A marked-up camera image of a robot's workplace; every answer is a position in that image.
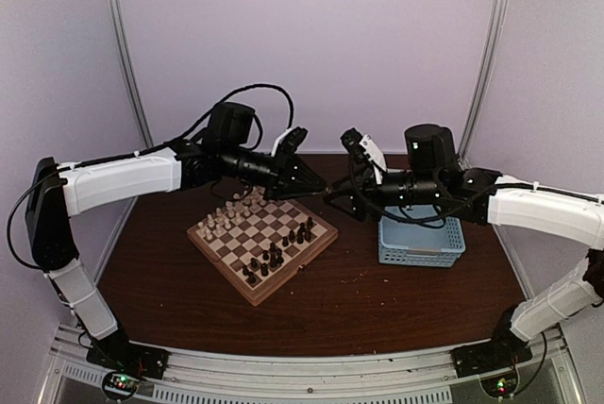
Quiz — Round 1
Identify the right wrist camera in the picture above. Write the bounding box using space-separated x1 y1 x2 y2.
340 127 388 184

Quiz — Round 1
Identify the left aluminium frame post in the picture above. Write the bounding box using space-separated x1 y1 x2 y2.
108 0 155 148

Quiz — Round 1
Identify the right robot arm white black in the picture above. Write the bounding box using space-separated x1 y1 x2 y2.
325 124 603 368

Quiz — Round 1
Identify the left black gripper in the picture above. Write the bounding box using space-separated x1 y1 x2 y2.
221 143 327 201

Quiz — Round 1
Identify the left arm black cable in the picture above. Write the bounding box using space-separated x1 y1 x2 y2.
136 85 296 160

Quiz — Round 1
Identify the aluminium frame post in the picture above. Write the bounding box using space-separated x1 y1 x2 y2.
108 0 155 148
458 0 509 165

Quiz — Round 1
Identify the eleventh dark chess piece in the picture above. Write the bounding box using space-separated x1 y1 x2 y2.
304 217 314 242

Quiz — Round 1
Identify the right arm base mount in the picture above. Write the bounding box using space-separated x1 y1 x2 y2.
451 340 532 378

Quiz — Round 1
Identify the wooden chess board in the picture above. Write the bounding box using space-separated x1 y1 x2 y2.
187 198 339 306

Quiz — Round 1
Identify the front aluminium rail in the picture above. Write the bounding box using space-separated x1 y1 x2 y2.
33 325 587 403

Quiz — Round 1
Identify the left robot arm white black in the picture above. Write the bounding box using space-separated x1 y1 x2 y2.
15 102 327 370

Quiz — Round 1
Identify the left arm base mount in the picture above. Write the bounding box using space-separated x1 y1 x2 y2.
86 337 169 379

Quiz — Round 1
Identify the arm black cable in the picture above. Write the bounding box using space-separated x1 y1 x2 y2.
136 85 296 160
346 153 473 226

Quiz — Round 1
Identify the right aluminium frame post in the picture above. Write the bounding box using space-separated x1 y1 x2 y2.
458 0 509 165

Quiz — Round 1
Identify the row of white chess pieces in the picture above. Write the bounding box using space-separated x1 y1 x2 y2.
194 187 268 242

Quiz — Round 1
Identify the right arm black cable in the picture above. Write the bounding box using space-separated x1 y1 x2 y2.
346 153 473 226

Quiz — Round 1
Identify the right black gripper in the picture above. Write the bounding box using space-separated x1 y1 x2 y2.
322 164 442 223

